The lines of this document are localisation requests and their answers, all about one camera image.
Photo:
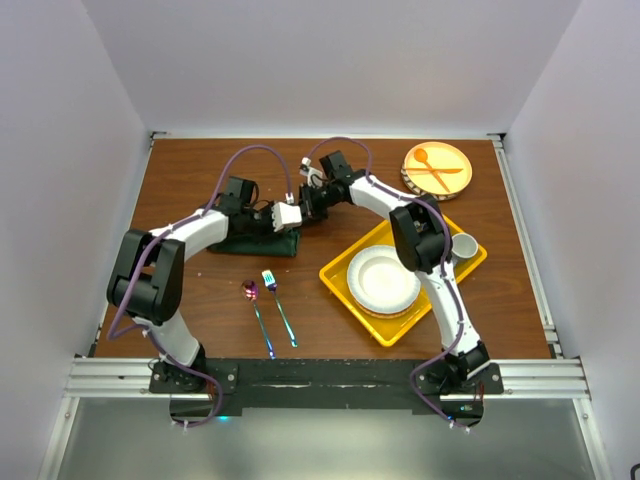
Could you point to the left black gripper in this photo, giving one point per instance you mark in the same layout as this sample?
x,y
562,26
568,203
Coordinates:
x,y
267,210

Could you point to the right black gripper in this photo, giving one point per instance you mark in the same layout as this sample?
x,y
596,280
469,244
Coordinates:
x,y
309,209

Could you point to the dark green cloth napkin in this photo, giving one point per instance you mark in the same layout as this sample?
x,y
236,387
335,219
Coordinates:
x,y
283,244

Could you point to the iridescent metal fork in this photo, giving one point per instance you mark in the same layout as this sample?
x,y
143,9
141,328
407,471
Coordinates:
x,y
271,284

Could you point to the iridescent metal spoon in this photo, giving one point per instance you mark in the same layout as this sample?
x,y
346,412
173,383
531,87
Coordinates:
x,y
250,291

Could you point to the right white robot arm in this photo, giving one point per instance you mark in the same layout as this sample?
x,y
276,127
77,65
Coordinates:
x,y
423,243

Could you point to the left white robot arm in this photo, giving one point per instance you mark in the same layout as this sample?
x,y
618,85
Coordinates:
x,y
146,283

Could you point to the white ceramic plate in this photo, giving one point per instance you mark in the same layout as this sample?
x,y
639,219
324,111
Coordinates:
x,y
380,283

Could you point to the orange plastic spoon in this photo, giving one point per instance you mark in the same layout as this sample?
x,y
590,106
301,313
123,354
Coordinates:
x,y
421,156

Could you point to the orange plastic knife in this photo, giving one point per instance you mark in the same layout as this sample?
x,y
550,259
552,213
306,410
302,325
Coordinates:
x,y
440,170

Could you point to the wicker plate holder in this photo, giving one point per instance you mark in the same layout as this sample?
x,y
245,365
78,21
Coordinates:
x,y
421,184

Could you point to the orange round plate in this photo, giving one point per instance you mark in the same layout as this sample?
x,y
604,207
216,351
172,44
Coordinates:
x,y
441,155

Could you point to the grey ceramic mug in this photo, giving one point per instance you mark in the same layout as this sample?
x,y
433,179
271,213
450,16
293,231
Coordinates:
x,y
464,247

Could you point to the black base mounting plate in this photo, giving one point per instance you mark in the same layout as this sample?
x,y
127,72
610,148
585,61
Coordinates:
x,y
347,384

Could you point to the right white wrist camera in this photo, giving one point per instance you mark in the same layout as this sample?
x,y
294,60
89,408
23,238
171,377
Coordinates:
x,y
314,178

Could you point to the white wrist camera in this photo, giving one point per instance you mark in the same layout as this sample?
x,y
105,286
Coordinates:
x,y
314,178
286,215

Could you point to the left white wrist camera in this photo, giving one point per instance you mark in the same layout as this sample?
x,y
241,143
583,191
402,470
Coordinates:
x,y
286,215

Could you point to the aluminium front frame rail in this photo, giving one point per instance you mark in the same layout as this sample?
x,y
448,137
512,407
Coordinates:
x,y
521,379

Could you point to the aluminium frame rail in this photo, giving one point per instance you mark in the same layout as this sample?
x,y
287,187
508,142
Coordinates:
x,y
545,314
521,379

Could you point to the aluminium right frame rail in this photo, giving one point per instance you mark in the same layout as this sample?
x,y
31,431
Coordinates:
x,y
545,314

